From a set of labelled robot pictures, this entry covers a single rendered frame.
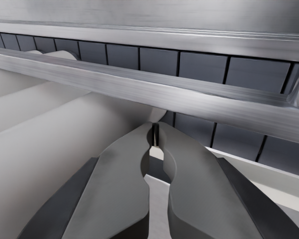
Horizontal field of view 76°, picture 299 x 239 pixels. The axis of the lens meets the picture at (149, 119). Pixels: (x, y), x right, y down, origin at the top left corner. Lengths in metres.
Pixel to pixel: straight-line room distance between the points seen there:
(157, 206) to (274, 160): 0.16
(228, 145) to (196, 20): 0.12
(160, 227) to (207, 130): 0.19
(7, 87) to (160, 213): 0.23
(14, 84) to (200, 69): 0.15
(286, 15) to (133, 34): 0.12
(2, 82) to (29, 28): 0.12
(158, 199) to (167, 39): 0.20
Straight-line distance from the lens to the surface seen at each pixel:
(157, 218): 0.31
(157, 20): 0.23
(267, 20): 0.20
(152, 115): 0.15
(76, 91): 0.17
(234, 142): 0.18
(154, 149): 0.17
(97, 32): 0.21
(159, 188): 0.26
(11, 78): 0.19
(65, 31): 0.25
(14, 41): 0.34
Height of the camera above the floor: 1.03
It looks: 49 degrees down
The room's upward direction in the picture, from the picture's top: 131 degrees counter-clockwise
